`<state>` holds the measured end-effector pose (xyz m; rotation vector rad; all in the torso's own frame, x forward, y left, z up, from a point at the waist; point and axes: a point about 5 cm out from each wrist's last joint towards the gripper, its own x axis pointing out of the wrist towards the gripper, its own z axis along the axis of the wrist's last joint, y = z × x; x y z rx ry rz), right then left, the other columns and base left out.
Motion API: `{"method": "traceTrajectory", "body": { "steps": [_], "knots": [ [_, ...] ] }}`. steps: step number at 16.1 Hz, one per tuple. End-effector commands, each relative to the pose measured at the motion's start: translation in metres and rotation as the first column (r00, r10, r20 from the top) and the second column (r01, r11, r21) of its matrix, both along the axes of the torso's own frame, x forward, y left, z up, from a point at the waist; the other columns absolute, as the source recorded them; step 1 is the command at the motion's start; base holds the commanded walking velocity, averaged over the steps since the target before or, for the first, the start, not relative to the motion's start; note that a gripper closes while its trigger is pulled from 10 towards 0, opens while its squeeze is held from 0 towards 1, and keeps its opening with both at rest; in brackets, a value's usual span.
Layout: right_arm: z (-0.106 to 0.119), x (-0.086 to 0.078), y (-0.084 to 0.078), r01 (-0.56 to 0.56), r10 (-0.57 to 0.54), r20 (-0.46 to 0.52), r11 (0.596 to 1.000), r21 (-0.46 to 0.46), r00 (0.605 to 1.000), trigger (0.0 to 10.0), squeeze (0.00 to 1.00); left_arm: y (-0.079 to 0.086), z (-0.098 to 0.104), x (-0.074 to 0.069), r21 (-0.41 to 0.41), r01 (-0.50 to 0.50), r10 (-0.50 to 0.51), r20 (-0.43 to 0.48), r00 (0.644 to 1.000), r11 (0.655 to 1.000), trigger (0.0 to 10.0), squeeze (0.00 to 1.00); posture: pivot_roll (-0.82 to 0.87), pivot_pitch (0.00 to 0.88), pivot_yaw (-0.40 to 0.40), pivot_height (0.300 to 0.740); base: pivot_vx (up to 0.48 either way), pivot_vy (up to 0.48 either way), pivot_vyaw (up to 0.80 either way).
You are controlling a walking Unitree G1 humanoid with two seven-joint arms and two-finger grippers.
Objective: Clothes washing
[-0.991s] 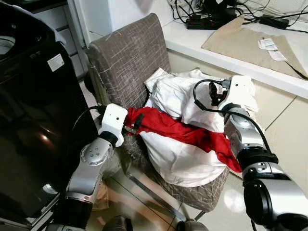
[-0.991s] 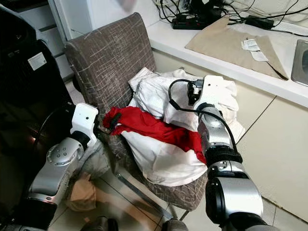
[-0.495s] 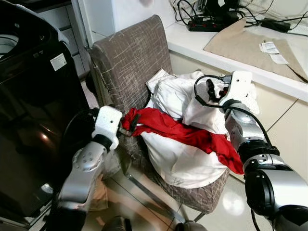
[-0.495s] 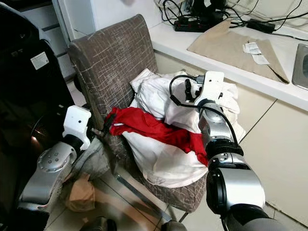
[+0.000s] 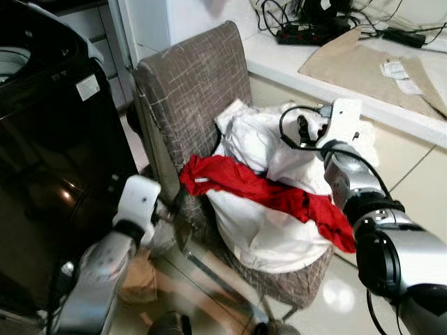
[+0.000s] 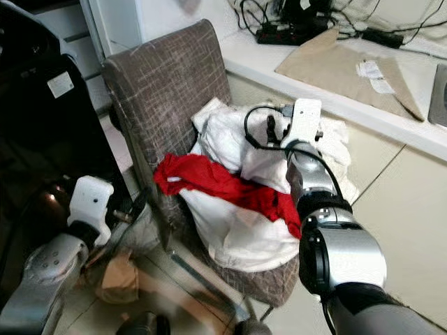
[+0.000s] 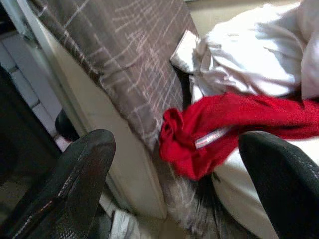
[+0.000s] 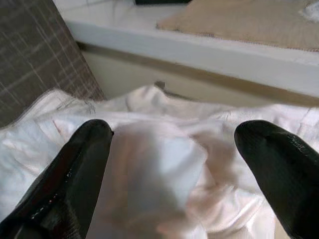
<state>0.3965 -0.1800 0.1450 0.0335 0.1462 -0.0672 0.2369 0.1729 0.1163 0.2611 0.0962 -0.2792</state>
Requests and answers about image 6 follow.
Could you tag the red garment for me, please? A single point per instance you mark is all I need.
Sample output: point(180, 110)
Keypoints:
point(209, 178)

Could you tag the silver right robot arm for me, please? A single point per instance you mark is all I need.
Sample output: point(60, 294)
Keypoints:
point(349, 258)

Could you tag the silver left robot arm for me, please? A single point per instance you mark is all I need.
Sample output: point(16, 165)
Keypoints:
point(42, 286)

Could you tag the white clothes pile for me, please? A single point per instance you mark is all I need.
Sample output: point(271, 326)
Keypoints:
point(237, 237)

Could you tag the black top-load washing machine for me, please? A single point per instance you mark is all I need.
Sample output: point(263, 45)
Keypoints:
point(35, 139)

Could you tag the brown-grey crumpled cloth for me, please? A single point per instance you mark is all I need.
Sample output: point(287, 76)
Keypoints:
point(119, 279)

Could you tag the black power strip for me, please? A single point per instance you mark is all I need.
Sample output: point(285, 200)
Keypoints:
point(279, 31)

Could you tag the black left robot foot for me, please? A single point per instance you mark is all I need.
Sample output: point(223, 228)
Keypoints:
point(143, 324)

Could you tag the black robot foot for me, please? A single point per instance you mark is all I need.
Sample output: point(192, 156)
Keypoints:
point(251, 328)
point(143, 324)

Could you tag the white paper label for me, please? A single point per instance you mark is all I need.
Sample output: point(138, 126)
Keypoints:
point(369, 68)
point(383, 86)

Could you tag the grey-brown fabric chair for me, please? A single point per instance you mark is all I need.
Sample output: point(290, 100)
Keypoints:
point(160, 77)

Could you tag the black power adapter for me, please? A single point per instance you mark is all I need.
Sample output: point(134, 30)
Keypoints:
point(383, 37)

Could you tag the dark grey flat object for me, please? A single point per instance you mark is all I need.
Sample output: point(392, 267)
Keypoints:
point(440, 94)

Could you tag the black right robot foot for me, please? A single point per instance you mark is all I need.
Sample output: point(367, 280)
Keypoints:
point(251, 328)

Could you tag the grey drawer cabinet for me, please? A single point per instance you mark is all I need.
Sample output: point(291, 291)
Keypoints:
point(70, 24)

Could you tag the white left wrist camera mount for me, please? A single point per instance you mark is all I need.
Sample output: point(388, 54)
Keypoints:
point(91, 206)

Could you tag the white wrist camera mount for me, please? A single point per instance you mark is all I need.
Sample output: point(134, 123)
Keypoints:
point(304, 118)
point(91, 206)

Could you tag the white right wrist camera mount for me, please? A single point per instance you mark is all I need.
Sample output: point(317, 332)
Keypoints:
point(304, 118)

